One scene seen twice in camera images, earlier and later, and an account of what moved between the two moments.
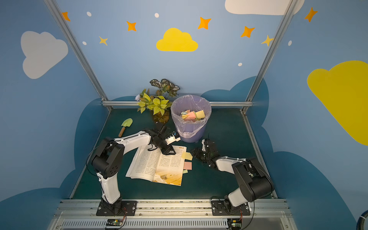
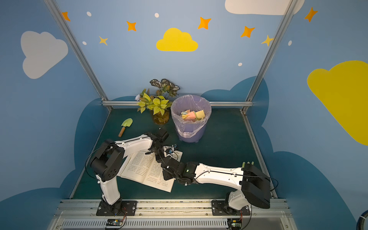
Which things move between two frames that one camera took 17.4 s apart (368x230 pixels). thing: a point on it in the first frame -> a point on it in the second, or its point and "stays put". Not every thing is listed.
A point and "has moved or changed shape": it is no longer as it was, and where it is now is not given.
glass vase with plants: [159, 105] stays put
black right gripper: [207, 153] -> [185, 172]
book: [154, 166] has moved or changed shape
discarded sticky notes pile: [192, 115] stays put
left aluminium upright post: [79, 52] stays put
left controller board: [114, 223] stays put
